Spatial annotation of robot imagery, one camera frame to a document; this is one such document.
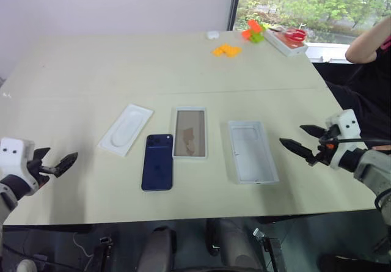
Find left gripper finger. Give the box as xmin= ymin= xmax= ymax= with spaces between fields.
xmin=55 ymin=152 xmax=79 ymax=178
xmin=32 ymin=147 xmax=51 ymax=163

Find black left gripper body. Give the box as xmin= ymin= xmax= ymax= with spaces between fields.
xmin=26 ymin=158 xmax=59 ymax=189

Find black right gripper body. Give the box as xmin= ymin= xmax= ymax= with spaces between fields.
xmin=305 ymin=125 xmax=340 ymax=167

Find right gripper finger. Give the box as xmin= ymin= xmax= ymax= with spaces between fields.
xmin=279 ymin=138 xmax=315 ymax=162
xmin=299 ymin=124 xmax=327 ymax=138

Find white embossed paper insert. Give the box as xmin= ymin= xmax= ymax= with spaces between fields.
xmin=97 ymin=103 xmax=155 ymax=158

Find dark blue smartphone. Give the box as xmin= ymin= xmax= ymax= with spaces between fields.
xmin=141 ymin=133 xmax=175 ymax=193

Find white box with brown card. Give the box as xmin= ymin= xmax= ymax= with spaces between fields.
xmin=172 ymin=106 xmax=209 ymax=160

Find white box lid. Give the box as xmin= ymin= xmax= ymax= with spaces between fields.
xmin=227 ymin=120 xmax=280 ymax=185

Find white tray with red object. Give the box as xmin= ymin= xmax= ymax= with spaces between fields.
xmin=264 ymin=27 xmax=309 ymax=57

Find person in black clothes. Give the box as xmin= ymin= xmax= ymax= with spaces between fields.
xmin=313 ymin=18 xmax=391 ymax=163

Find white window sill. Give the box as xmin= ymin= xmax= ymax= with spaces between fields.
xmin=305 ymin=42 xmax=355 ymax=64

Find green building block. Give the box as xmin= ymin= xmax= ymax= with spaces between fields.
xmin=249 ymin=24 xmax=267 ymax=43

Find yellow building blocks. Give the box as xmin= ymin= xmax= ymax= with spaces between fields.
xmin=213 ymin=43 xmax=243 ymax=59

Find grey rounded shape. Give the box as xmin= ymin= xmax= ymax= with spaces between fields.
xmin=139 ymin=226 xmax=177 ymax=272
xmin=207 ymin=218 xmax=264 ymax=272

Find orange building block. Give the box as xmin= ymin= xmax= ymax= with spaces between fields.
xmin=241 ymin=20 xmax=260 ymax=40

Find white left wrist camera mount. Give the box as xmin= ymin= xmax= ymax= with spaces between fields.
xmin=0 ymin=137 xmax=39 ymax=192

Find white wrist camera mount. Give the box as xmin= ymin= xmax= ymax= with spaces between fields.
xmin=0 ymin=137 xmax=39 ymax=192
xmin=325 ymin=109 xmax=362 ymax=169

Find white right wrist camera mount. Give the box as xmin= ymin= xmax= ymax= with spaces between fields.
xmin=325 ymin=109 xmax=362 ymax=169

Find thin white cable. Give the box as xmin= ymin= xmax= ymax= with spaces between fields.
xmin=73 ymin=232 xmax=93 ymax=258

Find black metal bracket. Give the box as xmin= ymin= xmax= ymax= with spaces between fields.
xmin=91 ymin=237 xmax=114 ymax=272
xmin=252 ymin=227 xmax=287 ymax=272

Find red handled scissors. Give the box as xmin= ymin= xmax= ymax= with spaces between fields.
xmin=282 ymin=29 xmax=307 ymax=42

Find black window frame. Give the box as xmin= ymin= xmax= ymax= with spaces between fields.
xmin=227 ymin=0 xmax=244 ymax=31

